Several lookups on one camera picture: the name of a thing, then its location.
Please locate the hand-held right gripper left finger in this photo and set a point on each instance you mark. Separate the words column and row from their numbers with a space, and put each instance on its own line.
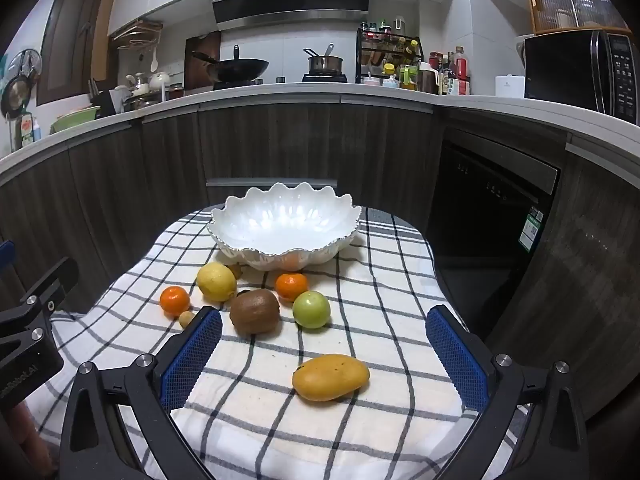
column 192, row 355

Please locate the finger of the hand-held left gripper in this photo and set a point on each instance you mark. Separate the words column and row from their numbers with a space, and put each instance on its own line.
column 52, row 280
column 6, row 256

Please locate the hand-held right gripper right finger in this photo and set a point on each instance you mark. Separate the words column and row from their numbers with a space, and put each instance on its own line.
column 457, row 360

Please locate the small brown longan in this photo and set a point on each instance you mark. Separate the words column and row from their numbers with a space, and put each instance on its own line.
column 186, row 319

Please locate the orange tangerine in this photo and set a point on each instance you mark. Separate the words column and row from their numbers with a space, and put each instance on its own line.
column 291, row 286
column 175, row 301

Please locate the brown kiwi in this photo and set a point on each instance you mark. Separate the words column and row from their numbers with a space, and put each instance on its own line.
column 254, row 312

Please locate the green apple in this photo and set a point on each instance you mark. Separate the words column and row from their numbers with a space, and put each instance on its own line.
column 311, row 310

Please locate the yellow mango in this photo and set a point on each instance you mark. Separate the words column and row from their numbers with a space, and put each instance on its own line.
column 330, row 377

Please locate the white scalloped bowl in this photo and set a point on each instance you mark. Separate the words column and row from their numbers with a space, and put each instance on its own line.
column 280, row 220

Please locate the yellow lemon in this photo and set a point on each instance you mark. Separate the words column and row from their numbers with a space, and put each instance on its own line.
column 216, row 282

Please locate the black white checkered cloth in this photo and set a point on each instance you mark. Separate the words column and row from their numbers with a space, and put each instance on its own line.
column 280, row 435

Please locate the black built-in dishwasher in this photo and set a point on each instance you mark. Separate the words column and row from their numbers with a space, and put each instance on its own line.
column 480, row 240

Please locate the blue cap bottle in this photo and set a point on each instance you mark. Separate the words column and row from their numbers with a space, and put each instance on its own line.
column 31, row 132

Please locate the green basin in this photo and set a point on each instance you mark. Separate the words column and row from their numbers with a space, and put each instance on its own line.
column 72, row 120

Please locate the hanging frying pan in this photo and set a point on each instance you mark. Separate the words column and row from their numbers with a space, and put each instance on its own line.
column 20, row 90

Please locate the black knife block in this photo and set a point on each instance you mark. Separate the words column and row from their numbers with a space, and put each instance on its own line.
column 102, row 100

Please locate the brown door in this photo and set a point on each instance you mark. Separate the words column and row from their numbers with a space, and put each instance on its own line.
column 65, row 35

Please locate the dark wood base cabinets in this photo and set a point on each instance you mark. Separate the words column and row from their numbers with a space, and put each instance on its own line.
column 275, row 140

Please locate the white ladle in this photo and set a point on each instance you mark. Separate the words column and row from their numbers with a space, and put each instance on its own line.
column 154, row 62

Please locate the dark wooden cutting board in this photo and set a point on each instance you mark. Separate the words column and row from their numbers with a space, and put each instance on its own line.
column 200, row 55

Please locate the white box appliance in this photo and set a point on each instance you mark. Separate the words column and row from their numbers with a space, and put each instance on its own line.
column 510, row 86

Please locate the dark sauce bottle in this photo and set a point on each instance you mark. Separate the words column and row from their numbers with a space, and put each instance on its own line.
column 447, row 80

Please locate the brown jar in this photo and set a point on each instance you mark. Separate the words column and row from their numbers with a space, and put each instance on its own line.
column 428, row 80

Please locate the black wok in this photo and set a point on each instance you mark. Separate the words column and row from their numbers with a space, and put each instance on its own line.
column 240, row 67

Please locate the green lidded container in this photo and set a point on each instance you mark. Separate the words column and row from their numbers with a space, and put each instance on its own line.
column 407, row 77

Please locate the red label bottle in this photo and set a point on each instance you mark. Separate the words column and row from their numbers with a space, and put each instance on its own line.
column 462, row 72

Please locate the black induction cooker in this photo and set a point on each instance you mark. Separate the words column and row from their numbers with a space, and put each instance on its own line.
column 324, row 78

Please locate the black microwave oven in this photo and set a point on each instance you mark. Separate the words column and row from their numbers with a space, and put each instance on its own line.
column 560, row 67

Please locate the steel saucepan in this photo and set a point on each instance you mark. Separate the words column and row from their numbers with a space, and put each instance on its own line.
column 325, row 64

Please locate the black spice rack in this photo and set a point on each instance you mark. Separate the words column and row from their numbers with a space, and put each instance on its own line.
column 387, row 47

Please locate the wooden wall rack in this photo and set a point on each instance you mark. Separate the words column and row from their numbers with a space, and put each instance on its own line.
column 137, row 34

